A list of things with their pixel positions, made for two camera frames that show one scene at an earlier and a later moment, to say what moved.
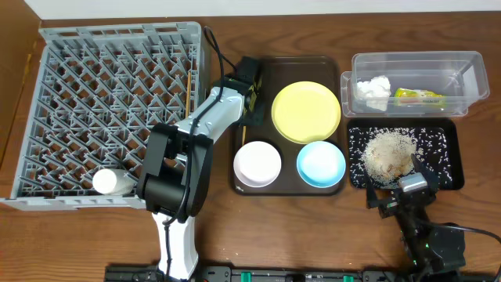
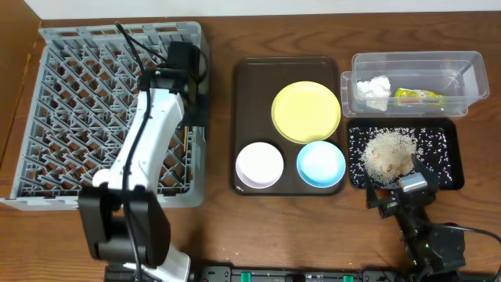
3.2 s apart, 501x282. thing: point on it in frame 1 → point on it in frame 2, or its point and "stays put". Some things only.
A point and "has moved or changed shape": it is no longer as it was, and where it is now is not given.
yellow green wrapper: [418, 98] stays put
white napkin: [375, 92] stays put
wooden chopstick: [243, 135] has moved or changed shape
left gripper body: [254, 108] → [194, 113]
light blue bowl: [320, 164] stays put
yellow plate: [306, 112] stays put
